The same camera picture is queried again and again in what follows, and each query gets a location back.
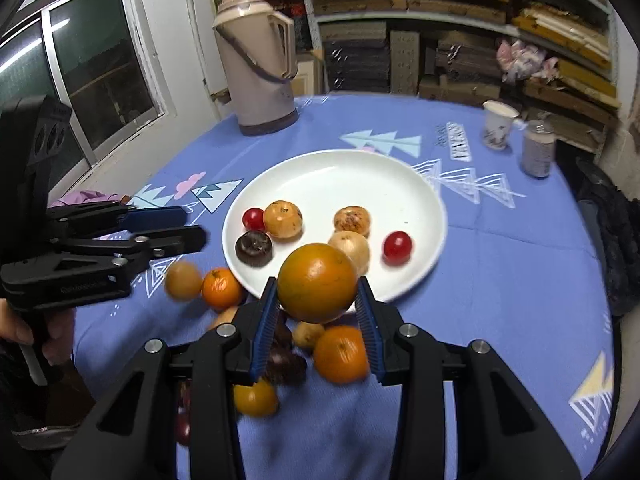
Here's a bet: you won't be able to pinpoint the small tan longan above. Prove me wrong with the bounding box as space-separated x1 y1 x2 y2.
292 321 327 352

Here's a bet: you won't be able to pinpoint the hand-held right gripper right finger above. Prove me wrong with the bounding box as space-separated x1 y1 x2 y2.
354 275 583 480

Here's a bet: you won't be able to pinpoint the tangerine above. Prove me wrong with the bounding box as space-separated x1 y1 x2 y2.
313 325 372 386
201 268 244 311

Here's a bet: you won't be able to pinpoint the person's left hand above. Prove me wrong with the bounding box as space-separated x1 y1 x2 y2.
0 298 77 367

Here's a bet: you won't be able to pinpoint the white leaning plank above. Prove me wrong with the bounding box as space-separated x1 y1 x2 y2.
186 0 236 122

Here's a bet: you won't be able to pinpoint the white storage shelf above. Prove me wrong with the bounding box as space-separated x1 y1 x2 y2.
295 0 623 156

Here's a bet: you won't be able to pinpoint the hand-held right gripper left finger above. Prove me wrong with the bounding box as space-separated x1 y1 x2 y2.
52 276 281 480

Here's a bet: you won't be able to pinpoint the yellow orange tomato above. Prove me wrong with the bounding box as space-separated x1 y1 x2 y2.
233 379 279 417
276 242 360 324

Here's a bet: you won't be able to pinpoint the white oval plate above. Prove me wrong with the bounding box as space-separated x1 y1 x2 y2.
222 150 447 306

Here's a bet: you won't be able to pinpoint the white picture frame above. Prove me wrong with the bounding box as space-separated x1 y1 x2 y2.
295 52 326 96

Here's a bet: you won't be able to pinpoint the brown speckled orange persimmon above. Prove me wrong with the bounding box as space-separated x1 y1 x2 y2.
333 206 372 238

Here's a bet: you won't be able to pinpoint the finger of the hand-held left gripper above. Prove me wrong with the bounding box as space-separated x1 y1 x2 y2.
0 225 208 314
46 201 187 236

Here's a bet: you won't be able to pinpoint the dark brown water chestnut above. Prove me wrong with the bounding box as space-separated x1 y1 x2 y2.
262 342 308 387
235 231 275 266
272 310 293 348

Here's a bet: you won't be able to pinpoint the window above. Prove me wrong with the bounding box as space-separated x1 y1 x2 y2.
0 0 171 196

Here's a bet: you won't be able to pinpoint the beige thermos flask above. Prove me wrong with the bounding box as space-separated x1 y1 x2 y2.
212 0 299 136

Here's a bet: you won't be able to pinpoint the grey drink can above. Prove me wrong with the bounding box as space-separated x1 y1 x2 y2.
520 120 557 179

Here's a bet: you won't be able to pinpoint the person's dark jacket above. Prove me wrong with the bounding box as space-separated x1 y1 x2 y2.
0 340 96 480

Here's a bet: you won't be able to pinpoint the printed paper cup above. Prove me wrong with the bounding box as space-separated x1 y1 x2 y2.
481 100 521 152

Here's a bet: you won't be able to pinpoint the pink floral cloth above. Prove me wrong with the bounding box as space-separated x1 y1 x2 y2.
496 40 558 83

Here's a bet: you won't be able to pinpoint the blue printed tablecloth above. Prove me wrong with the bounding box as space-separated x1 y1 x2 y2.
72 92 618 480

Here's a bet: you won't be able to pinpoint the stacks of sample boards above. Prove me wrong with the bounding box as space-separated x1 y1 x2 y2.
220 0 621 151

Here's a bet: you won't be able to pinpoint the purple cloth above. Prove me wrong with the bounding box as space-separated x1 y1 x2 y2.
50 190 133 208

